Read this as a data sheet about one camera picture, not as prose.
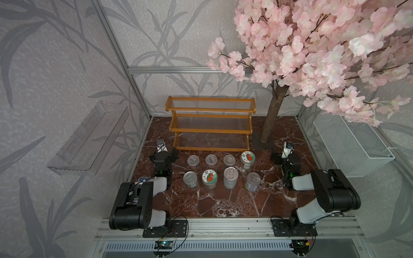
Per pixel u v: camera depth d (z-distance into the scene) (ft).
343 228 2.47
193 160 2.99
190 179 2.75
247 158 2.91
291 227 2.24
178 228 2.43
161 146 2.52
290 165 2.32
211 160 2.97
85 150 2.19
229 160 2.99
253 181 2.64
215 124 4.00
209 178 2.68
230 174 2.59
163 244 2.31
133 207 1.43
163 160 2.23
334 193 1.50
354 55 1.06
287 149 2.64
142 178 2.98
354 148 1.96
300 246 2.29
